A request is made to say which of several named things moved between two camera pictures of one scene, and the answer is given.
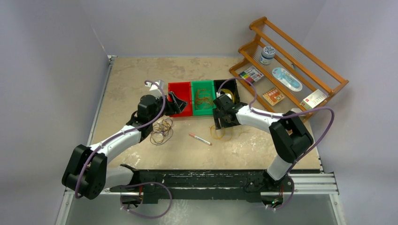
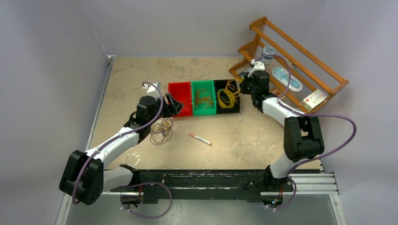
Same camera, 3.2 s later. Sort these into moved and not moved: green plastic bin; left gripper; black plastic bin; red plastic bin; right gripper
Moved: right gripper
Not moved: black plastic bin; left gripper; green plastic bin; red plastic bin
